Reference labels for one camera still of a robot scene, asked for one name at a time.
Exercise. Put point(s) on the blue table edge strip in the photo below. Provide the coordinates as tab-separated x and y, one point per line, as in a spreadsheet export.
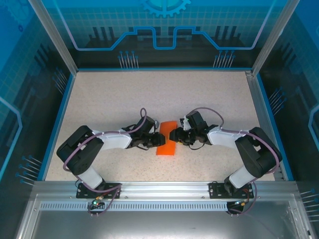
162	69
60	124
266	99

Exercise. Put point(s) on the blue gear graphic wall panel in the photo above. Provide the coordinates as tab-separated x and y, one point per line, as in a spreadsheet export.
159	30

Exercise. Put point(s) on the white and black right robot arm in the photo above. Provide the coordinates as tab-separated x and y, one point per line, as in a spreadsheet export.
224	137

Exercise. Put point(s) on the blue circuit graphic wall panel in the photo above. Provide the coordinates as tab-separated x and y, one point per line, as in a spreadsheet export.
15	99
304	99

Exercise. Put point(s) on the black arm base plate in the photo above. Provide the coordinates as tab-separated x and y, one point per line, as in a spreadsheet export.
82	191
215	190

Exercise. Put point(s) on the orange paper sheet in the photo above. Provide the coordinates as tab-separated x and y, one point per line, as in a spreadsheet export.
167	149

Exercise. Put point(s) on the aluminium mounting rail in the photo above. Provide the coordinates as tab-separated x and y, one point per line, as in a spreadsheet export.
162	189

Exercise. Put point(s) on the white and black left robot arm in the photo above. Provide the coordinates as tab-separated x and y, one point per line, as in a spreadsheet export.
114	140

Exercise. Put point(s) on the aluminium frame post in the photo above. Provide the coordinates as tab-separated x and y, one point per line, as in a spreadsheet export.
56	39
272	39

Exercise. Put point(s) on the small adapter board with LED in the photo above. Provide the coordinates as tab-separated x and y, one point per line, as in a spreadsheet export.
96	203
240	203

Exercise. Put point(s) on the aluminium side rail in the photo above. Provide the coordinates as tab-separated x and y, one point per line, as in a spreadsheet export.
254	87

